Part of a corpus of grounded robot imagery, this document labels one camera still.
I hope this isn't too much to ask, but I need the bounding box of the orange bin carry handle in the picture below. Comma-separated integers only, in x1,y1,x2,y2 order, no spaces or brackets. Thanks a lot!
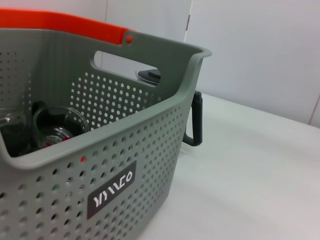
0,8,137,47

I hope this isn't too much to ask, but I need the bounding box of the glass teacup black base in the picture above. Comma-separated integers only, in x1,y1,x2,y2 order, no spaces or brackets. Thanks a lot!
31,100,90,151
0,106,28,157

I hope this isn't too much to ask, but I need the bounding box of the glass teapot black lid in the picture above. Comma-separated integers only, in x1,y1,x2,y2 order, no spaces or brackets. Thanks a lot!
134,68,204,148

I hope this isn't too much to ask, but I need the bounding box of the grey perforated storage bin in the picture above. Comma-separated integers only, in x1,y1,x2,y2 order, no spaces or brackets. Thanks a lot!
0,27,213,240

